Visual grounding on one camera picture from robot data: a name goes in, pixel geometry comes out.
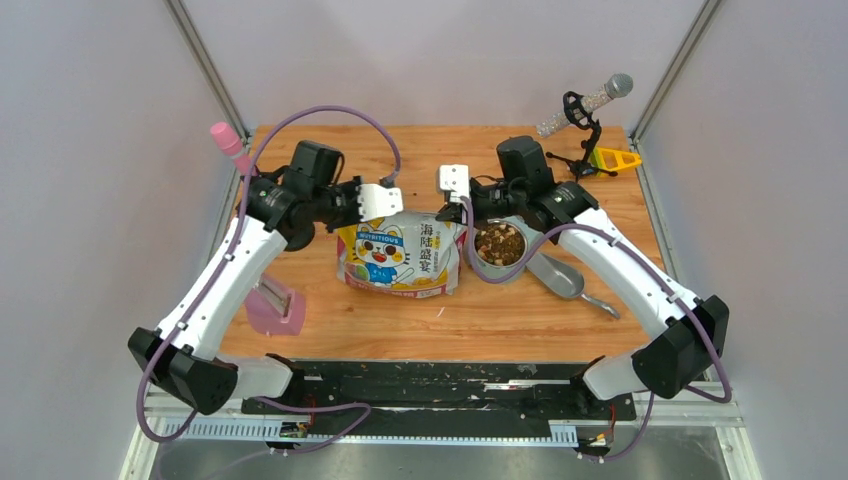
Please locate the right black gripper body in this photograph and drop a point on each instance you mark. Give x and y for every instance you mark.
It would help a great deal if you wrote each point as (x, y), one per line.
(497, 200)

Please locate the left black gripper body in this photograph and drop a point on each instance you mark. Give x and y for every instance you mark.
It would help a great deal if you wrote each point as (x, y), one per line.
(337, 204)

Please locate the pet food bag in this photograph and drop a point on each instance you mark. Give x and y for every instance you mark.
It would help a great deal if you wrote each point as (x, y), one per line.
(410, 254)

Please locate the metal scoop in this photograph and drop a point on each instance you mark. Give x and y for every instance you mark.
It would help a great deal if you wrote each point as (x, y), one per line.
(565, 281)

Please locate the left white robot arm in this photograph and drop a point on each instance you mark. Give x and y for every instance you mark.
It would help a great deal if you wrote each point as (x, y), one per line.
(278, 212)

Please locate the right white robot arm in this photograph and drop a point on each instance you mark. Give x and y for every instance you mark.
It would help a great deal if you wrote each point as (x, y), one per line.
(687, 331)

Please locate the grey double pet feeder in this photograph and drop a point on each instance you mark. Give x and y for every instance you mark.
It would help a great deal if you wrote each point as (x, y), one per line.
(498, 272)

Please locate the front steel bowl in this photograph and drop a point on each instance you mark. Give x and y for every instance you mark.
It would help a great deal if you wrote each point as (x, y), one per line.
(500, 244)

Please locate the yellow plastic triangle toy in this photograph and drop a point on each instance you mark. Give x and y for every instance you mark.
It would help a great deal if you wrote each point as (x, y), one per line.
(611, 162)

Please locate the black tripod mic stand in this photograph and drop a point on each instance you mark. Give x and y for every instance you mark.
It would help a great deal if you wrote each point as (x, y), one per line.
(586, 139)

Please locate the pink microphone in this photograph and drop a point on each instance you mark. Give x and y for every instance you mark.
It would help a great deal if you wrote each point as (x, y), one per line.
(231, 145)

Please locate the pink block holder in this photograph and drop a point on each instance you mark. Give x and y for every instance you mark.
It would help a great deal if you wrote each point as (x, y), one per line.
(274, 309)

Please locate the glitter silver microphone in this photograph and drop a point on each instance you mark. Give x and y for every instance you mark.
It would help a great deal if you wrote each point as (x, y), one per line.
(619, 85)

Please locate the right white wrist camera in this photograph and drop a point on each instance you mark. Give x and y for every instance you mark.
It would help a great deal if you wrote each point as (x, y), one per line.
(453, 182)

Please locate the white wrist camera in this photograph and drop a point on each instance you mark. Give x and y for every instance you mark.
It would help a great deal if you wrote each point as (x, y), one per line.
(453, 182)
(375, 201)

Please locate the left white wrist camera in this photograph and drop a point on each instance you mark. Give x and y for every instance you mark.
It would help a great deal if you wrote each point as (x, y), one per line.
(375, 201)

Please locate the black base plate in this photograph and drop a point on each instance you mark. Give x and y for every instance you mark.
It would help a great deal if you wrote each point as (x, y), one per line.
(448, 399)

